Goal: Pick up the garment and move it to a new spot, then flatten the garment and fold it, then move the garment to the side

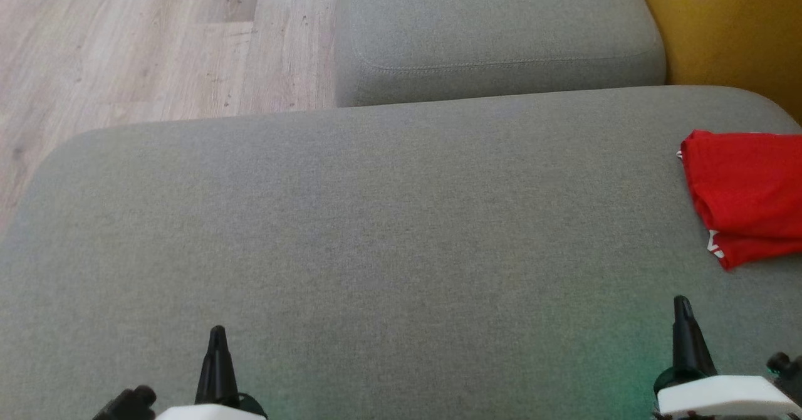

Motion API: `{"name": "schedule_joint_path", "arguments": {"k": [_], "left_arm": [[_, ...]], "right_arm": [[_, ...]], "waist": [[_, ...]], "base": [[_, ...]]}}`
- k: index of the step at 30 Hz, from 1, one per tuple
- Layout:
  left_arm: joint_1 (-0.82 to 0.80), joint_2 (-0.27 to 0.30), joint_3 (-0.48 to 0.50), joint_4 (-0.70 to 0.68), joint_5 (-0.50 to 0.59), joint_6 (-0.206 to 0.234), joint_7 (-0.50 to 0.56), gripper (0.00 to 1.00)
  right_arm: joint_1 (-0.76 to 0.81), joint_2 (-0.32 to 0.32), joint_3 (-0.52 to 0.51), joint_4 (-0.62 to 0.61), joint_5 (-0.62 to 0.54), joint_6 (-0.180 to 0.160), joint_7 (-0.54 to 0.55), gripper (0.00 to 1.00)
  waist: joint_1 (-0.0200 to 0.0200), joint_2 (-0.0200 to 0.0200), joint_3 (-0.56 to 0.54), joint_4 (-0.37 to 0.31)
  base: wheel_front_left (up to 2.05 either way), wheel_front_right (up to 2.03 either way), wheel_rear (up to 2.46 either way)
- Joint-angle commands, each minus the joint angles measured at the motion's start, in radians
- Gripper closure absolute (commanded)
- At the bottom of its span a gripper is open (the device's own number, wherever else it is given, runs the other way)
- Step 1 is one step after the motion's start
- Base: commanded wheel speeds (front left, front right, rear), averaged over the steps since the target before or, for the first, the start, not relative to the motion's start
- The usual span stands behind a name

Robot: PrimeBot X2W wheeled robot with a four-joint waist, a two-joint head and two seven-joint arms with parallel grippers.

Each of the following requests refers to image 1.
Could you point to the red white basketball jersey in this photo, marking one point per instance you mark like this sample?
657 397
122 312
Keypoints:
752 188

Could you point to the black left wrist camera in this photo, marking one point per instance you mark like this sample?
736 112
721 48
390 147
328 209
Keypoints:
128 404

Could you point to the yellow sofa cushion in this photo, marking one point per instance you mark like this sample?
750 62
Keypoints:
733 25

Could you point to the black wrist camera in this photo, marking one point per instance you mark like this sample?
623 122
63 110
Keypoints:
128 404
788 370

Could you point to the small grey sofa cushion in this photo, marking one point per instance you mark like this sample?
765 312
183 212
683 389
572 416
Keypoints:
501 31

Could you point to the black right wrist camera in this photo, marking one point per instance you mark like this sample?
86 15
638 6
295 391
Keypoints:
788 370

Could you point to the large grey sofa seat cushion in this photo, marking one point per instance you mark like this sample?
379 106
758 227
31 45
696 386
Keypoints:
376 238

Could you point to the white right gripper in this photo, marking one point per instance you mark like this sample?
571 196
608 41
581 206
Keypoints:
720 395

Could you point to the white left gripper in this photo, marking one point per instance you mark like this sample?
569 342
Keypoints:
210 412

